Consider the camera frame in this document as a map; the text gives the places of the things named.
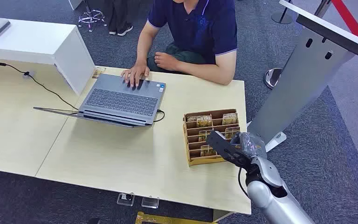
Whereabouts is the wooden card holder box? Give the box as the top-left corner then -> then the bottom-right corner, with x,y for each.
183,108 -> 242,167

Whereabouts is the person's left hand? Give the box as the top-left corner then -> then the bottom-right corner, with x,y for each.
154,52 -> 179,72

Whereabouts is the clear acrylic stand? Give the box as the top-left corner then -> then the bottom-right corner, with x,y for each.
117,193 -> 136,207
141,196 -> 160,209

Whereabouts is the chrome stanchion base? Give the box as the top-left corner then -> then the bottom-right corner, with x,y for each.
263,68 -> 283,90

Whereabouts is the black laptop charging cable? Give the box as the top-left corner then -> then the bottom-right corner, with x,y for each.
152,109 -> 165,123

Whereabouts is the chair wheel base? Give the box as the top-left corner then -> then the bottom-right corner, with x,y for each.
77,0 -> 108,33

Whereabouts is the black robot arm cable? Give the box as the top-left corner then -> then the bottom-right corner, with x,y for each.
237,167 -> 249,198

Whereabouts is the grey laptop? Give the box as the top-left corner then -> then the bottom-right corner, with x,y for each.
33,73 -> 167,129

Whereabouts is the person seated at desk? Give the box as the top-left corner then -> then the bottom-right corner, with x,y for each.
121,0 -> 238,88

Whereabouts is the grey kiosk stand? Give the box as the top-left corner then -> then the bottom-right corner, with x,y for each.
247,0 -> 358,153

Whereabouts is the yellow framed board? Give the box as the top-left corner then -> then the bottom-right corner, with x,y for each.
135,211 -> 218,224

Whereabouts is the long black cable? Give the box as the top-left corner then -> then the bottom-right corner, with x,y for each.
0,37 -> 80,111

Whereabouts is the person's right hand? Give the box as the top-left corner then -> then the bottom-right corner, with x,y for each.
121,64 -> 151,88

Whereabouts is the red barrier belt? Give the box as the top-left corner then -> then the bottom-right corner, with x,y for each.
330,0 -> 358,70

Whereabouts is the white box cabinet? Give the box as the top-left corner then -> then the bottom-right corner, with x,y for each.
0,17 -> 96,96

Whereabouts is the standing person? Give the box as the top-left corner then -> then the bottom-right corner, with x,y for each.
104,0 -> 134,37

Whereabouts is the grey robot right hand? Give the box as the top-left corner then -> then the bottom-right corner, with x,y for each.
206,131 -> 268,169

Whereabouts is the hotel card large print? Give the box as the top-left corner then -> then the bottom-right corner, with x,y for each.
196,114 -> 213,128

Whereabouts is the dark stanchion post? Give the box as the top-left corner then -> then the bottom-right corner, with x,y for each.
271,0 -> 295,25

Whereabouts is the hotel key card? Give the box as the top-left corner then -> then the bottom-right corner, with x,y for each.
221,113 -> 239,126
224,126 -> 241,140
200,145 -> 217,157
198,130 -> 213,142

